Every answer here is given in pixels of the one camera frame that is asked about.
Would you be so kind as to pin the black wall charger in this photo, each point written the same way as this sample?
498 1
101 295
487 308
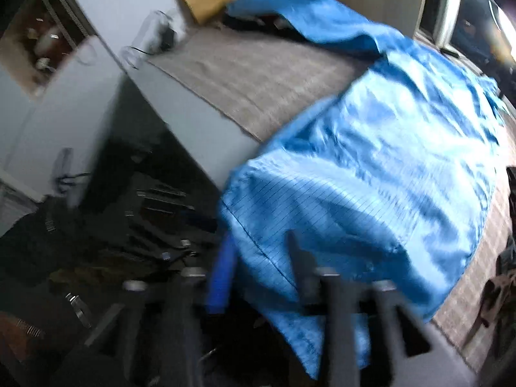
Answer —
168 38

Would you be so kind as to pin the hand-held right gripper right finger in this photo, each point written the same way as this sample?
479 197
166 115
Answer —
302 274

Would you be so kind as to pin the white window frame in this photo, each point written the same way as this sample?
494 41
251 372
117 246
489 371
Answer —
443 8

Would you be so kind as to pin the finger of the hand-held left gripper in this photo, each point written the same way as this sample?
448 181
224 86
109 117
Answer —
173 246

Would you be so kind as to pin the brown garment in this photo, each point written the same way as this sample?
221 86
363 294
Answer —
500 290

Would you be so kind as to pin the black folded garment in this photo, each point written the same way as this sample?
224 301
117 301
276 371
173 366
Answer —
242 22

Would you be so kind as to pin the blue striped shirt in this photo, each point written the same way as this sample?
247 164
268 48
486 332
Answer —
383 149

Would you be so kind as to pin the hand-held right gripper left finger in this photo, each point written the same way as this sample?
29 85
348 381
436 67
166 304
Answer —
219 278

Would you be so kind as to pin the plaid mat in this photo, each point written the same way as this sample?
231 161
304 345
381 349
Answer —
250 80

